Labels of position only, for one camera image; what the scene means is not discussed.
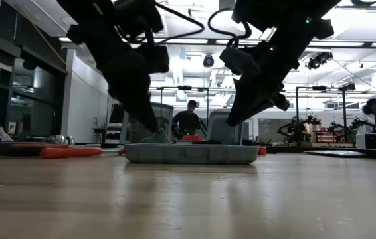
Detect white box device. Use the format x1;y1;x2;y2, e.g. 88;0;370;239
355;132;376;150

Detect red-handled pliers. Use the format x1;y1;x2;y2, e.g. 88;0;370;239
0;142;72;157

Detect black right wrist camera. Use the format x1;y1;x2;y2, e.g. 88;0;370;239
219;47;252;76

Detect red box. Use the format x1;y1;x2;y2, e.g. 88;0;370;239
181;134;203;143

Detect black work glove green cuff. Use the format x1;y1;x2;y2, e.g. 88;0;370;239
140;128;172;145

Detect black ceiling dome camera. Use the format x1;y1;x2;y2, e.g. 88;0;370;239
202;54;215;68

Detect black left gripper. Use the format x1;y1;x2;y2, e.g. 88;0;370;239
103;49;159;133

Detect grey plastic tool case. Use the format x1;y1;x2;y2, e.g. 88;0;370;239
124;143;260;165

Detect red-handled claw hammer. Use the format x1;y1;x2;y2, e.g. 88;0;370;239
39;146;126;159

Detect grey office chair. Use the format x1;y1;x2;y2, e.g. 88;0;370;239
205;109;246;146
107;101;175;145

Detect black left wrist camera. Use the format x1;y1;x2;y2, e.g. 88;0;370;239
137;44;171;74

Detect person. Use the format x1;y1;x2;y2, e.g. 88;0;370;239
171;99;203;139
361;98;376;134

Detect shiny metal object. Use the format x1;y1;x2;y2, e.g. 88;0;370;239
52;133;76;146

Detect black left wrist camera cable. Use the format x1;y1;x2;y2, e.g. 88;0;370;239
154;1;206;44

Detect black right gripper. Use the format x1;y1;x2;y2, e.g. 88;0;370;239
225;42;300;127

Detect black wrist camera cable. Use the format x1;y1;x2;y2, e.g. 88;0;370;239
154;1;206;44
207;6;252;48

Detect yellow hanging cord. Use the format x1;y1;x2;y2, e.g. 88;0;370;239
17;3;66;64

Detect black rectangular bar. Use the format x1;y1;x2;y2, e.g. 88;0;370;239
303;149;368;158

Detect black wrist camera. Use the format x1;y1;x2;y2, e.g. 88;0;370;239
219;47;252;76
137;44;171;74

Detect background robot station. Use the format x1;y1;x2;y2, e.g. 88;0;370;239
327;116;376;143
276;112;324;144

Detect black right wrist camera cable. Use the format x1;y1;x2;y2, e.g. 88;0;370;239
207;6;252;48

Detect black background frame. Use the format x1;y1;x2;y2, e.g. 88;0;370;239
295;84;349;133

